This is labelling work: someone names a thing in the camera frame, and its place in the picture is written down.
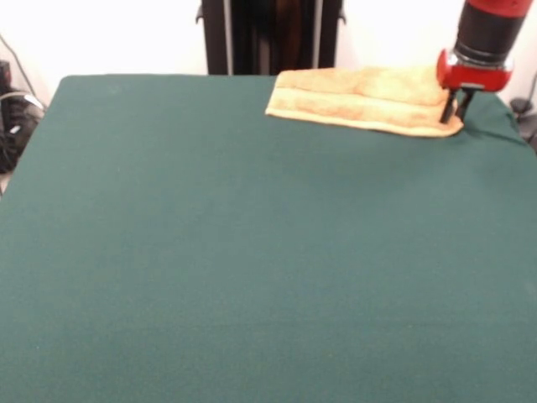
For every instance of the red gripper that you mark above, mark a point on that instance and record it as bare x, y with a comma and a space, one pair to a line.
474, 77

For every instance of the yellow-orange terry towel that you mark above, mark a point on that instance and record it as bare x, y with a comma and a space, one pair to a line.
356, 101

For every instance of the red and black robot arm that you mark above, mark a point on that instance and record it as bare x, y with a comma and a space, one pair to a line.
486, 33

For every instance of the dark green table cloth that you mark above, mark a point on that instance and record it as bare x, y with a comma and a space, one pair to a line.
268, 273

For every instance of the small black box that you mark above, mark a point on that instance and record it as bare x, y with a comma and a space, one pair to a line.
4, 75

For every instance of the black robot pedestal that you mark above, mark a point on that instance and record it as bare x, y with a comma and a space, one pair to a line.
218, 38

